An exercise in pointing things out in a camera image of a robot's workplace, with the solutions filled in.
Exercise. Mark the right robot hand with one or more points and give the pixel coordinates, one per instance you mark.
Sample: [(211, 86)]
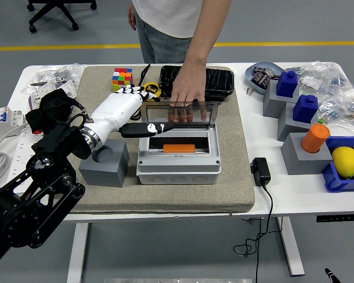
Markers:
[(330, 275)]

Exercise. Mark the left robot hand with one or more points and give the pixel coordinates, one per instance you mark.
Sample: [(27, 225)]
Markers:
[(115, 113)]

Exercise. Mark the person's right hand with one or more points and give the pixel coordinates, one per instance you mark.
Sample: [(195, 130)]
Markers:
[(131, 17)]

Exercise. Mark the person's left hand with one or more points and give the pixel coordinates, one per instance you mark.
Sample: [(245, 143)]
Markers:
[(190, 85)]

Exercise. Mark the smoky transparent box lid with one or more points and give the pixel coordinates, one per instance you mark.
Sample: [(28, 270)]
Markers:
[(212, 115)]

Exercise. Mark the orange cylinder battery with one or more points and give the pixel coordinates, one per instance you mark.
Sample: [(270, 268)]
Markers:
[(314, 138), (178, 148)]

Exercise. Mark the person's left forearm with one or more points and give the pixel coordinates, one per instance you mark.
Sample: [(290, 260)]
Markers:
[(208, 29)]

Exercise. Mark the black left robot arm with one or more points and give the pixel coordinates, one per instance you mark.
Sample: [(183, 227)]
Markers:
[(47, 182)]

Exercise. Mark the grey electrical junction box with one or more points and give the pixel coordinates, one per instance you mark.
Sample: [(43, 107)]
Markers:
[(180, 165)]

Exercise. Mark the person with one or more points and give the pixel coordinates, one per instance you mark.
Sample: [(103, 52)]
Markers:
[(162, 17)]

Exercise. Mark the black plastic tray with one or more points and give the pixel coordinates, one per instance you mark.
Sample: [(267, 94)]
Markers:
[(221, 81)]

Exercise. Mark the yellow tape measure with print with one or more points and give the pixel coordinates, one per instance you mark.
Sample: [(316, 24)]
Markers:
[(153, 88)]

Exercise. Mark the colourful puzzle cube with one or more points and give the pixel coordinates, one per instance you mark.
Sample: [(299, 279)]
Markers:
[(122, 75)]

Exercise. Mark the white table leg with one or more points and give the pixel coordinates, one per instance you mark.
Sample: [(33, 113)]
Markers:
[(292, 250), (79, 253)]

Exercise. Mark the black table control panel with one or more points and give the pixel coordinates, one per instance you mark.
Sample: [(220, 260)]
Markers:
[(339, 218)]

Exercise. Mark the small metal screws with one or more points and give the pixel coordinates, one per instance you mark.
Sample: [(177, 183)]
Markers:
[(249, 91)]

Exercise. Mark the pale blue bowl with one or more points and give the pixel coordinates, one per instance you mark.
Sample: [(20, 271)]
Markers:
[(249, 78)]

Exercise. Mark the black cloth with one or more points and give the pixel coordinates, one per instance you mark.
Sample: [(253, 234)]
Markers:
[(51, 103)]

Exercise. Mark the grey block with round hole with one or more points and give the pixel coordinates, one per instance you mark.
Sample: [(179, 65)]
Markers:
[(298, 162), (103, 177)]

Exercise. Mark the dark wrapped pieces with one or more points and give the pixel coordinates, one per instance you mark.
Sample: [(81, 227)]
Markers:
[(261, 78)]

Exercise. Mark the black office chair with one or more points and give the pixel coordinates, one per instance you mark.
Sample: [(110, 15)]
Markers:
[(54, 10)]

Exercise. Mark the clear plastic parts bag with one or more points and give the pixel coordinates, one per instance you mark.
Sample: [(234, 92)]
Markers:
[(330, 76), (47, 72), (342, 113)]

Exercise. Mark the white socket plate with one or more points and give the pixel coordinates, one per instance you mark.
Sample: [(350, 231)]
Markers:
[(36, 94)]

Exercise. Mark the purple flat card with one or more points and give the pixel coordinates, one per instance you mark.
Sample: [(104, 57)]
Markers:
[(30, 103)]

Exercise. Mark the blue storage bin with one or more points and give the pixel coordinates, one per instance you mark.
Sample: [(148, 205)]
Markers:
[(333, 182)]

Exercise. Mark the blue plastic block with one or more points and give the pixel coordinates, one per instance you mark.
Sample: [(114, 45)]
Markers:
[(305, 109), (287, 84)]

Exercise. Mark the grey-brown mat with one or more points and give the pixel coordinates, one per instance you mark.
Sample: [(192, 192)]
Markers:
[(165, 197)]

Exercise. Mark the white power strip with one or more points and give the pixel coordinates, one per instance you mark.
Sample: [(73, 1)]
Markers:
[(22, 153)]

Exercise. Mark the white circuit breaker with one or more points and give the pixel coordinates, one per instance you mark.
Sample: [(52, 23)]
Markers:
[(6, 118)]

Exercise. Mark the yellow lemon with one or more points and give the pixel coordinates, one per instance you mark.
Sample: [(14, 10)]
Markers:
[(345, 162)]

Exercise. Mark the silver metal plate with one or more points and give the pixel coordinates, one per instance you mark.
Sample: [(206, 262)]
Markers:
[(177, 280)]

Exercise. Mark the white switch plate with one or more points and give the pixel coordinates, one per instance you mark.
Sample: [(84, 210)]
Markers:
[(68, 90)]

